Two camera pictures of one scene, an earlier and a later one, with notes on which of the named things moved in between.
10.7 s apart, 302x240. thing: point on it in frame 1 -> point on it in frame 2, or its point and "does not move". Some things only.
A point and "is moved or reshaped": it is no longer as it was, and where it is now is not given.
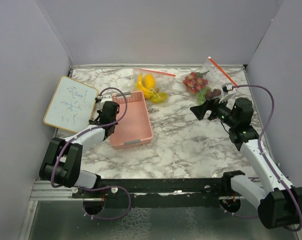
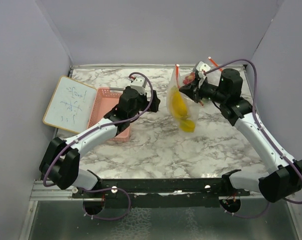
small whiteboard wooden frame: (71, 105) does not move
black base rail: (156, 193) does not move
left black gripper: (100, 111) -> (154, 107)
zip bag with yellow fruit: (158, 87) -> (186, 111)
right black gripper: (200, 110) -> (192, 91)
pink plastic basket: (134, 127) is moved or reshaped
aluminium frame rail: (43, 190) does not move
